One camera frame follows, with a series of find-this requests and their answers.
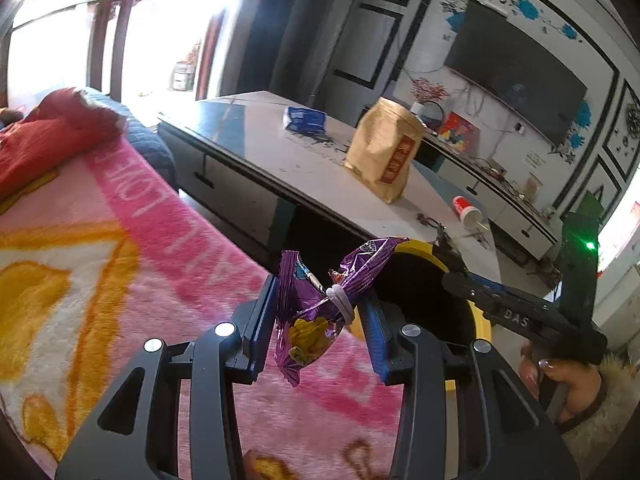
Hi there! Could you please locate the brown glass door frame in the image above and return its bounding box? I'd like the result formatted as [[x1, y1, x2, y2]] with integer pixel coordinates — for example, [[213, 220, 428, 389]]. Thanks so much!
[[0, 0, 224, 107]]

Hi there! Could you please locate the white vase with red flowers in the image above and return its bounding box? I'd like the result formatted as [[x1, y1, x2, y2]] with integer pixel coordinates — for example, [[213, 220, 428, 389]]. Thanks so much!
[[409, 78, 449, 116]]

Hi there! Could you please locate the paint bucket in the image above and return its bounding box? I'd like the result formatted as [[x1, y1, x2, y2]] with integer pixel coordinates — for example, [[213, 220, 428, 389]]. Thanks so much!
[[169, 59, 194, 92]]

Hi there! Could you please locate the person's right hand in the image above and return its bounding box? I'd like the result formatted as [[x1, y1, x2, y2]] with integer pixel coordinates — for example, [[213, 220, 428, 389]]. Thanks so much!
[[517, 342, 604, 426]]

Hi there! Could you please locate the red paper cup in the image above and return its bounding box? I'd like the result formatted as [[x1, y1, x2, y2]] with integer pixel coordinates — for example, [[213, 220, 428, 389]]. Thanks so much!
[[452, 194, 485, 229]]

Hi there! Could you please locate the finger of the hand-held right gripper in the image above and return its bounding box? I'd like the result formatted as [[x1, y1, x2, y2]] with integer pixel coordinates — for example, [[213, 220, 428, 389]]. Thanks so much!
[[441, 272, 557, 337], [432, 231, 472, 279]]

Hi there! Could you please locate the dark blue curtain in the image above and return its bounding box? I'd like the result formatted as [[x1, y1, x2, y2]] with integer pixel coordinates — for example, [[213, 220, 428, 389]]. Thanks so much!
[[220, 0, 302, 99]]

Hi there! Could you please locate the low television cabinet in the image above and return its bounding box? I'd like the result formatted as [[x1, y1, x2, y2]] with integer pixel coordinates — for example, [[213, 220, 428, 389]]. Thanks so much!
[[415, 130, 562, 262]]

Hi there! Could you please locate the yellow round bin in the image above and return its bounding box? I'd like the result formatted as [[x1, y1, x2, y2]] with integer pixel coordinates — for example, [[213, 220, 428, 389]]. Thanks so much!
[[350, 239, 492, 394]]

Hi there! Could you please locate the pink printed blanket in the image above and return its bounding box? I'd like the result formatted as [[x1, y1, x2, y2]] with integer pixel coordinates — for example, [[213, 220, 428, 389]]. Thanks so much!
[[0, 135, 417, 480]]

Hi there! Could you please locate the brown paper bag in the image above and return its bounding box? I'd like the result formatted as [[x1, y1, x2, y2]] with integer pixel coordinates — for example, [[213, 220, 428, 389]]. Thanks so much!
[[343, 95, 426, 205]]

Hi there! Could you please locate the blue packet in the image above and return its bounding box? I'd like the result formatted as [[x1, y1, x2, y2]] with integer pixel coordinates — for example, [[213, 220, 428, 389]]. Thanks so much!
[[282, 105, 329, 135]]

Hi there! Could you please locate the red quilt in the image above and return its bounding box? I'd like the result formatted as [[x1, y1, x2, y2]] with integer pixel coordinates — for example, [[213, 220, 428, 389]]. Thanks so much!
[[0, 87, 127, 202]]

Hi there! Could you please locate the purple snack wrapper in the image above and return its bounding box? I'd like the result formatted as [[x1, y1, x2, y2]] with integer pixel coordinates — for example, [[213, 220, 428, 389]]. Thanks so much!
[[273, 236, 409, 389]]

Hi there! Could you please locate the marble top coffee table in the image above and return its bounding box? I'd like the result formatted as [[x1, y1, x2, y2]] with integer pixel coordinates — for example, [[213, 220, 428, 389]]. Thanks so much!
[[157, 90, 501, 287]]

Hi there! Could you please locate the grey standing air conditioner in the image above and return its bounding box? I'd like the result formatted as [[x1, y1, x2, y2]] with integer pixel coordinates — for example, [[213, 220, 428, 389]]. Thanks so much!
[[280, 0, 362, 122]]

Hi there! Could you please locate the wall mounted television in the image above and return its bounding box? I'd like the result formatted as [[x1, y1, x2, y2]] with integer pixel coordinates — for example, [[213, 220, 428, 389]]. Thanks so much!
[[443, 0, 589, 147]]

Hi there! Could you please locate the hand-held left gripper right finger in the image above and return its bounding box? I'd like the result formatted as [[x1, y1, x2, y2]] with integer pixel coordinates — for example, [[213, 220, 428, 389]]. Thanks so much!
[[362, 294, 581, 480]]

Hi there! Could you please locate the metal handle basket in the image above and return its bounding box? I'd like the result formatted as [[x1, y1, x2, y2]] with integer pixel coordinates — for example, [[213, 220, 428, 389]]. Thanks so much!
[[422, 99, 447, 134]]

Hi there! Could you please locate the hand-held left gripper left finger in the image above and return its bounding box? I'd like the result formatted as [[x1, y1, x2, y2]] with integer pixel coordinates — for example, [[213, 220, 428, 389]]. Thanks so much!
[[55, 274, 279, 480]]

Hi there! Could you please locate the red picture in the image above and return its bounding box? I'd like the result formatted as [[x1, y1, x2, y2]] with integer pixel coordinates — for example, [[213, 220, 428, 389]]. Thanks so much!
[[438, 111, 481, 150]]

